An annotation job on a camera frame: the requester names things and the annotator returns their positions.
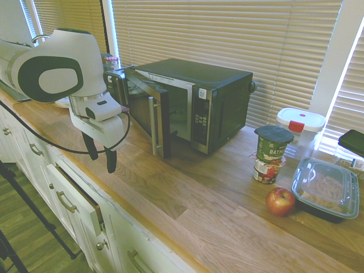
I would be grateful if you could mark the beige blinds behind arm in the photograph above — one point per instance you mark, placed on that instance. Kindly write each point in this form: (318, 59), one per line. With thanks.
(71, 20)

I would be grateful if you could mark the red oatmeal cup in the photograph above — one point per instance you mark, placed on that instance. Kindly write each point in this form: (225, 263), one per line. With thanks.
(268, 170)

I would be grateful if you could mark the white cabinet drawer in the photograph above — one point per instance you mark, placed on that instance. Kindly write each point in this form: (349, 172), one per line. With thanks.
(76, 196)

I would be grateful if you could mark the black flat box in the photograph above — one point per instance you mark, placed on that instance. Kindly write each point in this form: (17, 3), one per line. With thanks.
(351, 141)

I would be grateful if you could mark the green oatmeal cup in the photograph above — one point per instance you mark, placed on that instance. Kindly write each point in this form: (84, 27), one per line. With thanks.
(273, 144)

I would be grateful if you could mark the narrow beige window blinds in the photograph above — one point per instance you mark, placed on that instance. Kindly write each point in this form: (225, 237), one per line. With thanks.
(347, 96)

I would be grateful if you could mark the black stainless microwave body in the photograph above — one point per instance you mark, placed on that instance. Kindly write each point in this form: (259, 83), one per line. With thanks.
(199, 102)

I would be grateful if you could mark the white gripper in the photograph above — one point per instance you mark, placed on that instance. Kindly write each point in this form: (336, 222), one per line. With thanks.
(98, 127)

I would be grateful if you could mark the black tripod stand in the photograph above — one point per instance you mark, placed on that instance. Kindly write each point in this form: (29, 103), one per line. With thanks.
(25, 207)

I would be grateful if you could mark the white kettle base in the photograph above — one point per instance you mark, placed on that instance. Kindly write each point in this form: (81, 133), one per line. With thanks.
(63, 103)

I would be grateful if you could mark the glass jar red lid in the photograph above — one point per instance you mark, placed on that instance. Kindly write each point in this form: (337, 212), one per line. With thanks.
(111, 62)

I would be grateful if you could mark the clear container red latch lid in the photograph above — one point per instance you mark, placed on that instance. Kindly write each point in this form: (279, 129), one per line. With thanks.
(301, 128)

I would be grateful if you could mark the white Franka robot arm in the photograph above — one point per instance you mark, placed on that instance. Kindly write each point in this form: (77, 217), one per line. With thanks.
(57, 76)

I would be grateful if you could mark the white kitchen cabinets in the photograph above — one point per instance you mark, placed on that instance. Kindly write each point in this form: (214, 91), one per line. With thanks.
(71, 204)

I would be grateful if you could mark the black takeout container clear lid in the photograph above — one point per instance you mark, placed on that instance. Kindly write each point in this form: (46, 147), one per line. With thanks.
(326, 188)

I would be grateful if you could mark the red apple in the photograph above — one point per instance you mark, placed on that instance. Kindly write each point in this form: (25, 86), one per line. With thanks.
(280, 201)

